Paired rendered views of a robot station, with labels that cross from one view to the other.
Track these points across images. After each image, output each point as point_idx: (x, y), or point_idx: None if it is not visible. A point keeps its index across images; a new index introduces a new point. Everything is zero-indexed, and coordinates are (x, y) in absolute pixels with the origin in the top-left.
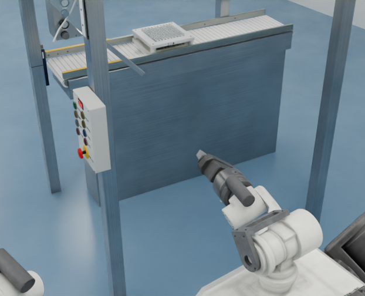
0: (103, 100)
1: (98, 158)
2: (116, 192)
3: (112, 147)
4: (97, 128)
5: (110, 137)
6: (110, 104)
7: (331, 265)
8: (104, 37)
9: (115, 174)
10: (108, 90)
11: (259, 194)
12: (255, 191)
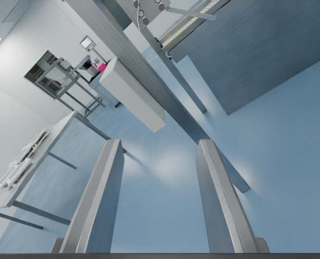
0: (131, 60)
1: (147, 121)
2: (199, 131)
3: (172, 99)
4: (123, 96)
5: (163, 91)
6: (141, 62)
7: None
8: None
9: (189, 118)
10: (129, 48)
11: None
12: None
